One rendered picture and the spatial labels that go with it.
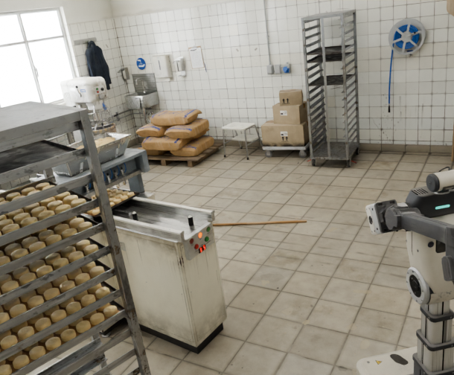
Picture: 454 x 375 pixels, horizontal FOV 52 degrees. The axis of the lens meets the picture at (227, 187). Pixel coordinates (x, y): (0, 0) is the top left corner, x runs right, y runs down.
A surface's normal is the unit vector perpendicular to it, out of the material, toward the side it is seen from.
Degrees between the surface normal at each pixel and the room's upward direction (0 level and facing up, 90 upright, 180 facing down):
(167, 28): 90
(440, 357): 90
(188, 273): 90
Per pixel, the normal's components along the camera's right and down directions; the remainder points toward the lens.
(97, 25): 0.86, 0.07
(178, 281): -0.58, 0.36
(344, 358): -0.13, -0.92
